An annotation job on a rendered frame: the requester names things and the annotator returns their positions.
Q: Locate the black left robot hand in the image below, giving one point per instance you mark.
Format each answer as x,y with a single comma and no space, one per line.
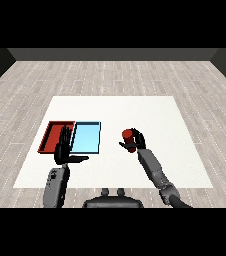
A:
62,150

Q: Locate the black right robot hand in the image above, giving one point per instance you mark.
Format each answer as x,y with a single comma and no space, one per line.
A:
139,140

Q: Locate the red can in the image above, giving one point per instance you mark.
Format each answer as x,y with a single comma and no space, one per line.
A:
128,138

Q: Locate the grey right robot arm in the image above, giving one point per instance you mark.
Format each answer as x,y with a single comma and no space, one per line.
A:
159,175

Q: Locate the red shallow open box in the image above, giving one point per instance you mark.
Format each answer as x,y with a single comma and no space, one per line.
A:
53,137

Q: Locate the light blue shallow open box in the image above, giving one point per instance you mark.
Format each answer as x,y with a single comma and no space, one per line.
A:
85,138

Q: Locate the dark grey robot body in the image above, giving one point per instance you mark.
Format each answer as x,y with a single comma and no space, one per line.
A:
112,200

